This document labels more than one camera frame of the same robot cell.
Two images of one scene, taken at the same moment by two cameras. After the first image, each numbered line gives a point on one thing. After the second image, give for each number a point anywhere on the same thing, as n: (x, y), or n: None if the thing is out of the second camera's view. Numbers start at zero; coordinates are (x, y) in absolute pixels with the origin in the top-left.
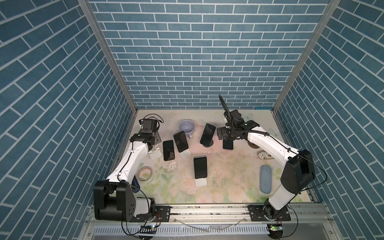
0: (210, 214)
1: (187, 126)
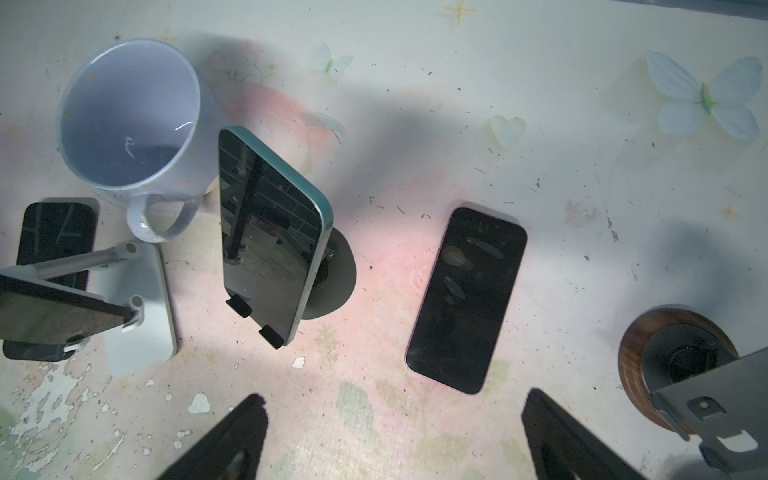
0: None
1: (137, 127)
